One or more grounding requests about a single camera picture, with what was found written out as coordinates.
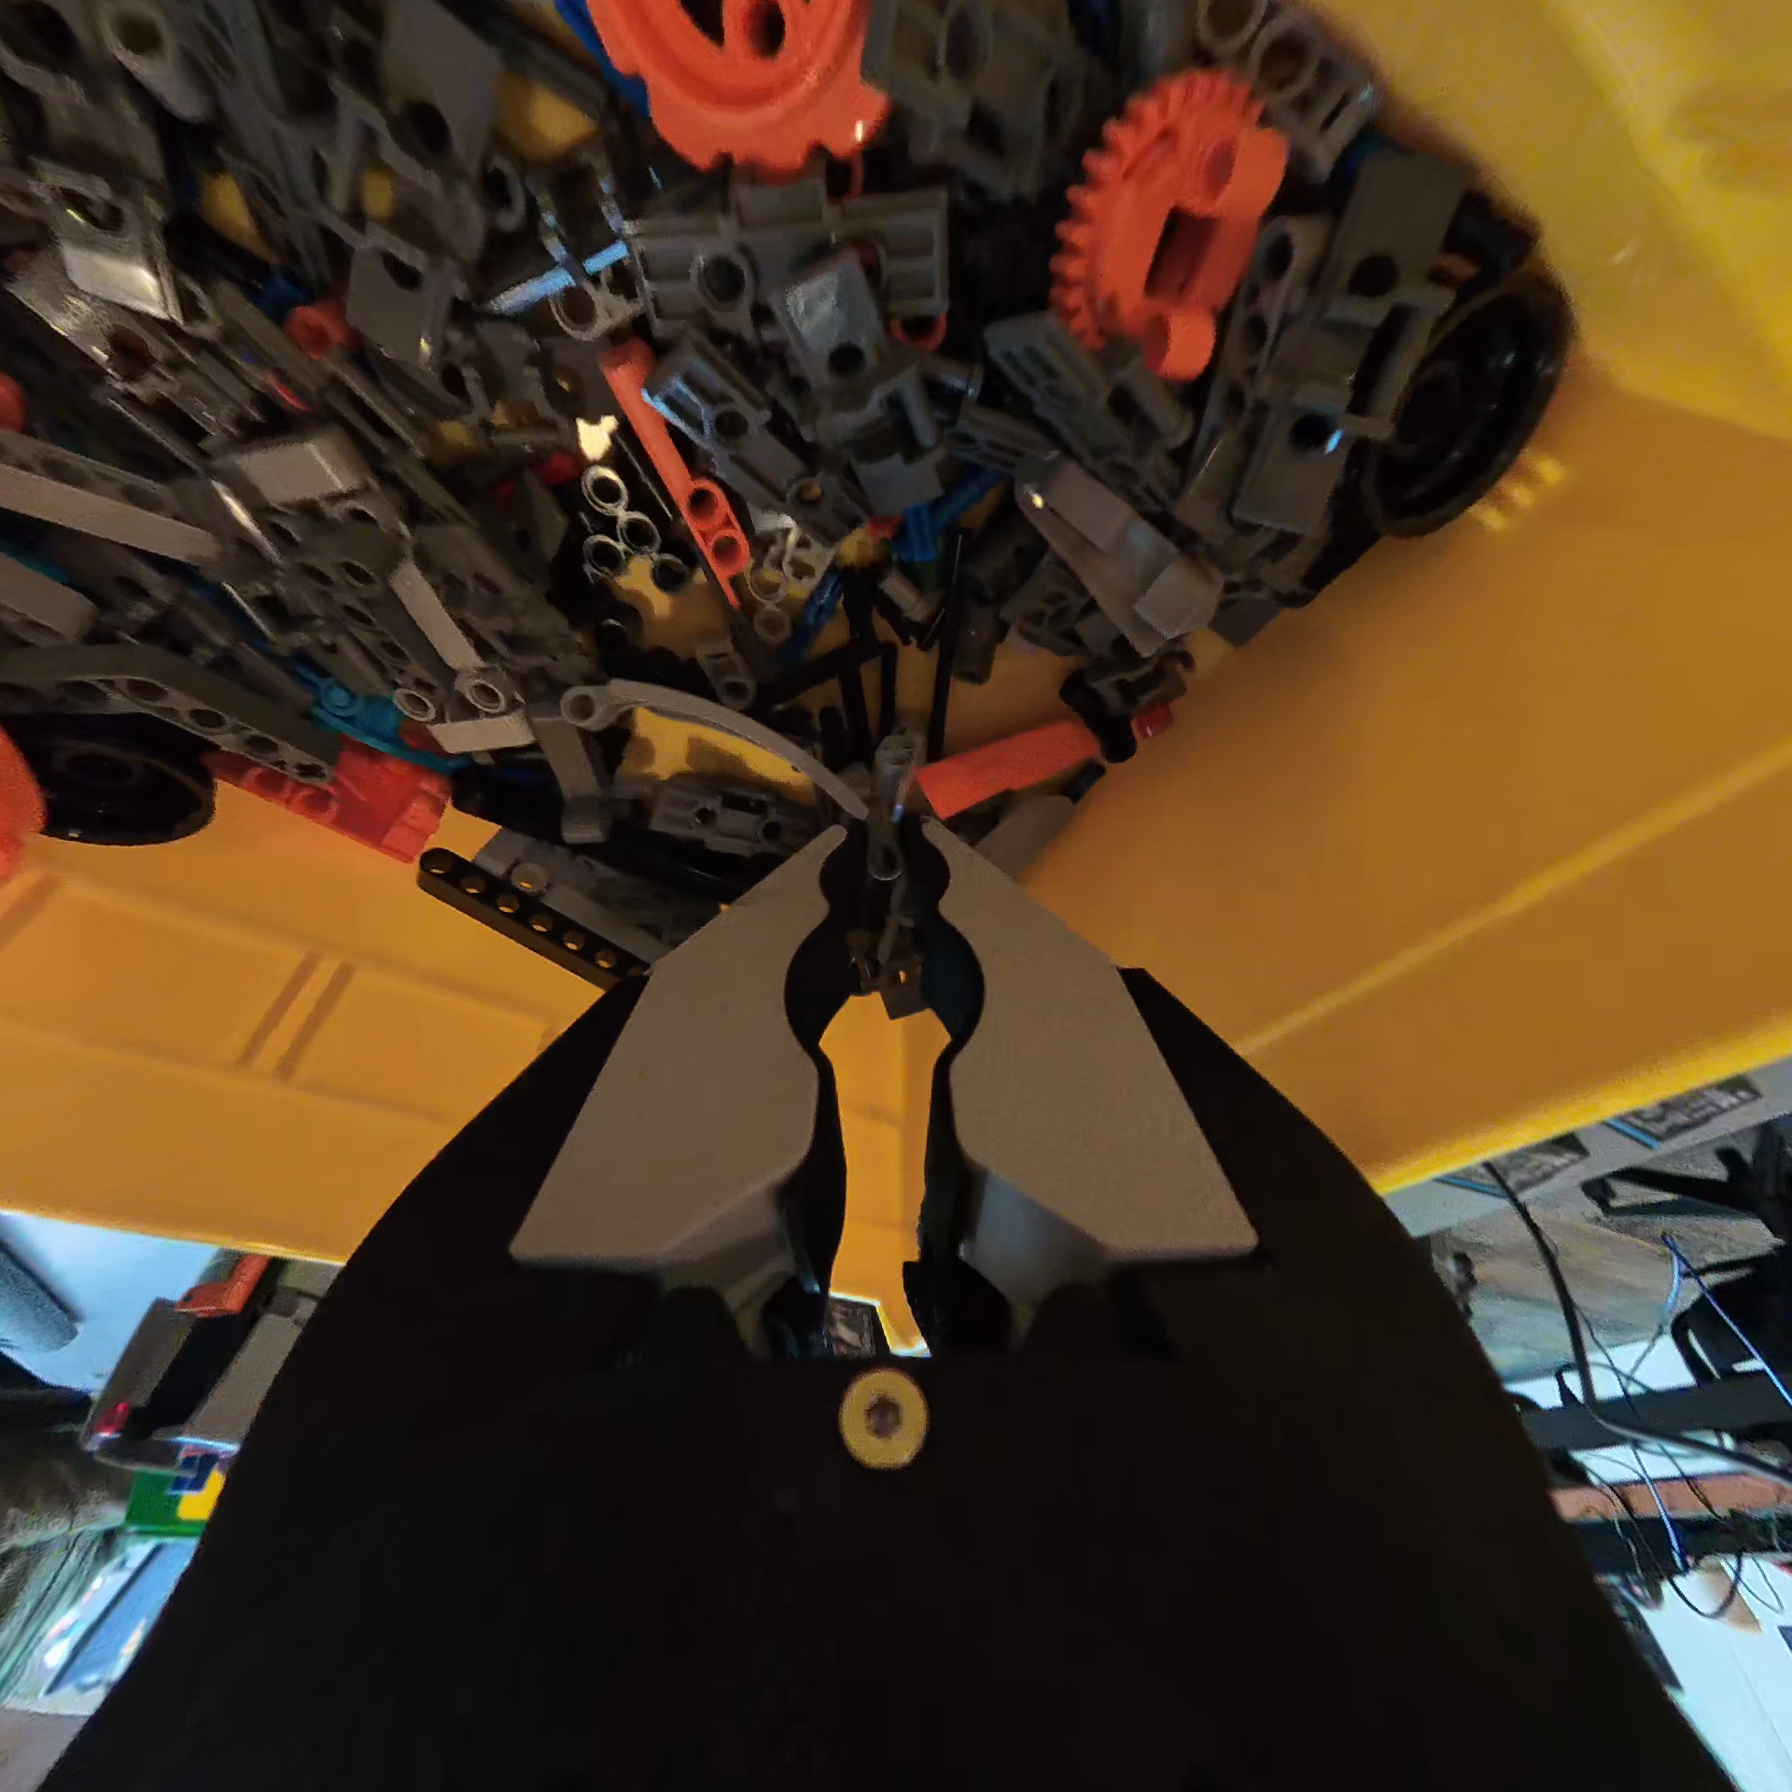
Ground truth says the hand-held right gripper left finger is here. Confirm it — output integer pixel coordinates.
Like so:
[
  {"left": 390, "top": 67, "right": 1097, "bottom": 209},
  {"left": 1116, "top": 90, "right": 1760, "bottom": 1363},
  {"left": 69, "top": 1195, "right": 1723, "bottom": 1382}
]
[{"left": 506, "top": 823, "right": 853, "bottom": 1346}]

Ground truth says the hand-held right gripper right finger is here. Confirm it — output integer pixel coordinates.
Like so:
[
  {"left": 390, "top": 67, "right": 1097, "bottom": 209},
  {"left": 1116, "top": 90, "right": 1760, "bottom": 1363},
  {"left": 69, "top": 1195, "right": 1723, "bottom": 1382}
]
[{"left": 913, "top": 816, "right": 1262, "bottom": 1346}]

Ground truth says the light grey toy pin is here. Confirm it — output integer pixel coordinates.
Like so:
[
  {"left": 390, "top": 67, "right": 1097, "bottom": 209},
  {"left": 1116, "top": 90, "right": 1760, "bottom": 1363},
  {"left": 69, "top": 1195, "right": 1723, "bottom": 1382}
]
[{"left": 857, "top": 728, "right": 933, "bottom": 1021}]

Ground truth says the yellow storage bin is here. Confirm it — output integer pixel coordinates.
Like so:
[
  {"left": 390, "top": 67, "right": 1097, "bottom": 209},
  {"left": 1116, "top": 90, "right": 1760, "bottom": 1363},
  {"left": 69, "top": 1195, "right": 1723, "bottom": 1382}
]
[{"left": 0, "top": 0, "right": 1792, "bottom": 1357}]

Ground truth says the pile of toy building parts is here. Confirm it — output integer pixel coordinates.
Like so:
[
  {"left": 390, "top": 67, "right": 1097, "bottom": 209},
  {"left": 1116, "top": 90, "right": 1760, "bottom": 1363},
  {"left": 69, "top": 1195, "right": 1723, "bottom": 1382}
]
[{"left": 0, "top": 0, "right": 1577, "bottom": 990}]

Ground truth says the black toy beam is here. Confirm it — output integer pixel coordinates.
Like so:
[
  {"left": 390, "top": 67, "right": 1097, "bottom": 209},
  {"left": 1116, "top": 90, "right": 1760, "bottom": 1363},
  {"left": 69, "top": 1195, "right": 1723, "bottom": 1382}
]
[{"left": 416, "top": 846, "right": 653, "bottom": 986}]

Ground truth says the orange toy tube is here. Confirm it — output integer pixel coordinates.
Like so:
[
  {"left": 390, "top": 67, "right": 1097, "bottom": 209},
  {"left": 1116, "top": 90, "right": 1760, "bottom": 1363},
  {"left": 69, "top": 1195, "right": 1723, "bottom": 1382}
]
[{"left": 909, "top": 717, "right": 1109, "bottom": 822}]

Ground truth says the black card with blue edge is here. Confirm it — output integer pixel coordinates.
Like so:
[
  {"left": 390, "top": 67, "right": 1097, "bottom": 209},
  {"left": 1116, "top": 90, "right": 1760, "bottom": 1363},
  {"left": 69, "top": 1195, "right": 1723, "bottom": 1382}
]
[
  {"left": 1448, "top": 1137, "right": 1594, "bottom": 1195},
  {"left": 1609, "top": 1075, "right": 1769, "bottom": 1146}
]

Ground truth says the orange toy block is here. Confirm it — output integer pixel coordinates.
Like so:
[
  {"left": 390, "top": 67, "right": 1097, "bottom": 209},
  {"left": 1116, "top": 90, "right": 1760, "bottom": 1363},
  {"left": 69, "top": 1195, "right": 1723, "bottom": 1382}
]
[{"left": 209, "top": 741, "right": 453, "bottom": 866}]

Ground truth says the black toy wheel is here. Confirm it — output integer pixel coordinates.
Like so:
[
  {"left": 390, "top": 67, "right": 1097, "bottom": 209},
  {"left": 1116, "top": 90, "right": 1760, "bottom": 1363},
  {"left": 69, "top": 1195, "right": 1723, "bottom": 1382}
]
[
  {"left": 1364, "top": 265, "right": 1577, "bottom": 542},
  {"left": 28, "top": 713, "right": 218, "bottom": 850}
]

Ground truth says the black metal crossbar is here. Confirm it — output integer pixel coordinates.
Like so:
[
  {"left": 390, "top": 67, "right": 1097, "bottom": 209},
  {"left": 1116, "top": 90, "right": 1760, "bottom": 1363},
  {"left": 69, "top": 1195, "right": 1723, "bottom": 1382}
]
[{"left": 1517, "top": 1378, "right": 1792, "bottom": 1451}]

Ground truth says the orange toy beam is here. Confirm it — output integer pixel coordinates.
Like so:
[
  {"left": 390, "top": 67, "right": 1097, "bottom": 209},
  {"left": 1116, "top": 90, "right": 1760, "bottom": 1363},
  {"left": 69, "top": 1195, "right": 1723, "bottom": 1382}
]
[{"left": 599, "top": 336, "right": 754, "bottom": 607}]

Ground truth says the orange toy gear wheel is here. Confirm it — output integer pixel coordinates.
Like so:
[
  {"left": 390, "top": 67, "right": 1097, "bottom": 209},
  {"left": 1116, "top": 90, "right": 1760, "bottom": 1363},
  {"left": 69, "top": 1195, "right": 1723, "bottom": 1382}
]
[
  {"left": 588, "top": 0, "right": 890, "bottom": 178},
  {"left": 0, "top": 728, "right": 47, "bottom": 885}
]

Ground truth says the small orange bevel gear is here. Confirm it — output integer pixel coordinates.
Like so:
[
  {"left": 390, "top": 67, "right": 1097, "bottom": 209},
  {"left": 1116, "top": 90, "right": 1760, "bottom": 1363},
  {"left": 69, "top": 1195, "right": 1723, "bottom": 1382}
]
[{"left": 1049, "top": 67, "right": 1290, "bottom": 383}]

